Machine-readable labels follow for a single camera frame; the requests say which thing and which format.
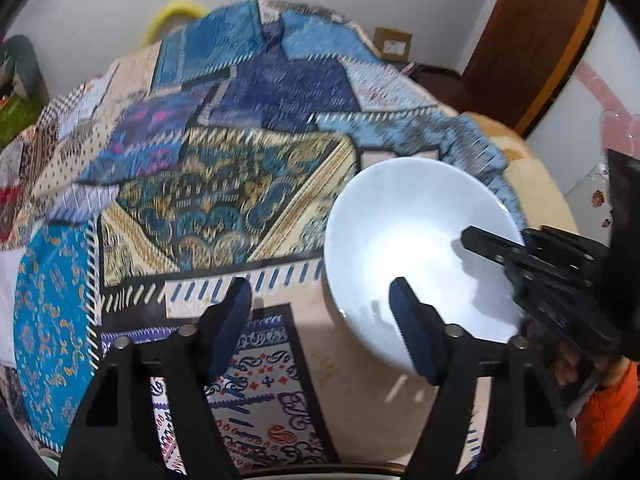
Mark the cardboard box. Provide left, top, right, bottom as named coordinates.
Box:
left=374, top=26, right=414, bottom=63

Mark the wooden door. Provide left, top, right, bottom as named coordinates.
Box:
left=457, top=0, right=608, bottom=138

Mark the yellow plastic ring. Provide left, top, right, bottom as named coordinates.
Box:
left=144, top=0, right=208, bottom=46

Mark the person's right hand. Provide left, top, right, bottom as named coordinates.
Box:
left=554, top=337, right=626, bottom=403

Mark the white bowl with dark spots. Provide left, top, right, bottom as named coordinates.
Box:
left=324, top=156, right=527, bottom=376

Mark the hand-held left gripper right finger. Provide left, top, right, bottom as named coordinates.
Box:
left=389, top=276, right=587, bottom=480

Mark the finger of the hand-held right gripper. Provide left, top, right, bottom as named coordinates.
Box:
left=522, top=226, right=608, bottom=263
left=460, top=226, right=532, bottom=271

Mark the person's right forearm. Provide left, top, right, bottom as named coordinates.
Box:
left=574, top=359, right=640, bottom=463

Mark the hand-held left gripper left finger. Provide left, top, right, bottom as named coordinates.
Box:
left=57, top=276, right=253, bottom=480

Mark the white cabinet with stickers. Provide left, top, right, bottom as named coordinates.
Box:
left=525, top=0, right=640, bottom=236

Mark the patchwork blanket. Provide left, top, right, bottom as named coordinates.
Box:
left=0, top=0, right=531, bottom=480

